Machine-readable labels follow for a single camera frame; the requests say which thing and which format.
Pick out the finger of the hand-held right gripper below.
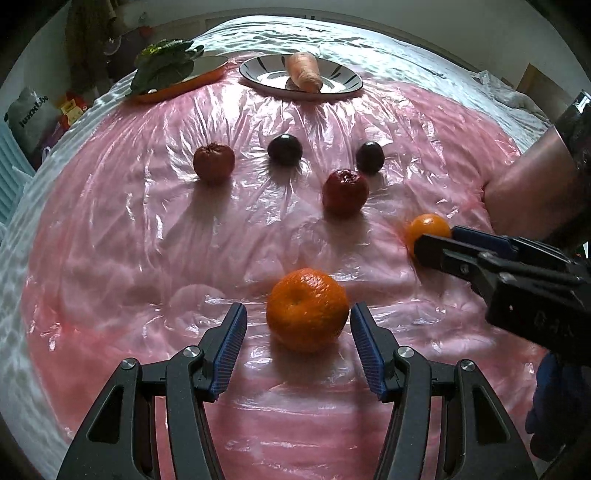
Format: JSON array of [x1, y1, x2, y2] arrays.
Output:
[[413, 233, 523, 302], [451, 225, 585, 278]]

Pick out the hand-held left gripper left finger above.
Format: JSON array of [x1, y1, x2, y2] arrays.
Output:
[[55, 302, 249, 480]]

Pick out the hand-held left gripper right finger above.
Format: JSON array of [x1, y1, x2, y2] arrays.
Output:
[[349, 302, 539, 480]]

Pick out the orange tangerine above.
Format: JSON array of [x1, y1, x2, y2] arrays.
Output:
[[266, 268, 350, 354], [405, 213, 453, 259]]

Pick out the small red apple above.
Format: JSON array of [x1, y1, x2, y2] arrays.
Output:
[[322, 169, 369, 217], [193, 143, 235, 182]]

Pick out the dark purple plum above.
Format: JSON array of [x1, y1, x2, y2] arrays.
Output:
[[355, 141, 385, 175], [267, 133, 304, 166]]

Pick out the person's right hand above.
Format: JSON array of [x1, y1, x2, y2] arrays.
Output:
[[525, 353, 573, 462]]

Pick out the tall black steel canister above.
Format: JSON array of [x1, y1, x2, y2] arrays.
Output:
[[480, 90, 591, 252]]

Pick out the pink plastic sheet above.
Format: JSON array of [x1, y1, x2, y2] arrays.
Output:
[[21, 78, 555, 480]]

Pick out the white crumpled pillow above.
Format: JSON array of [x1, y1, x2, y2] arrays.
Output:
[[471, 70, 550, 125]]

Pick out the wooden headboard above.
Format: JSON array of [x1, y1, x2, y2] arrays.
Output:
[[516, 63, 555, 100]]

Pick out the carrot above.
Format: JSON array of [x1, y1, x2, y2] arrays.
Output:
[[284, 52, 322, 93]]

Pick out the black striped white plate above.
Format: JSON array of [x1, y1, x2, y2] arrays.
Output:
[[239, 54, 363, 96]]

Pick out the light blue plastic chair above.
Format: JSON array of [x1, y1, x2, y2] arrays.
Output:
[[0, 122, 38, 227]]

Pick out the orange plate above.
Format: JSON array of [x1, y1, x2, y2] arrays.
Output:
[[131, 55, 230, 103]]

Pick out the red boxes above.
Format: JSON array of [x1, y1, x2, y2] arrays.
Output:
[[54, 90, 90, 127]]

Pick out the green leafy vegetable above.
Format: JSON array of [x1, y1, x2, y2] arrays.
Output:
[[130, 39, 205, 95]]

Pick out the grey printed bag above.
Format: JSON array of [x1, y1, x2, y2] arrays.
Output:
[[4, 87, 51, 158]]

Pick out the dark cabinet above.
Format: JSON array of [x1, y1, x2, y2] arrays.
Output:
[[104, 21, 158, 79]]

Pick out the brown hanging coat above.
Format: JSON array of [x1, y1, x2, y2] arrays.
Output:
[[65, 0, 121, 93]]

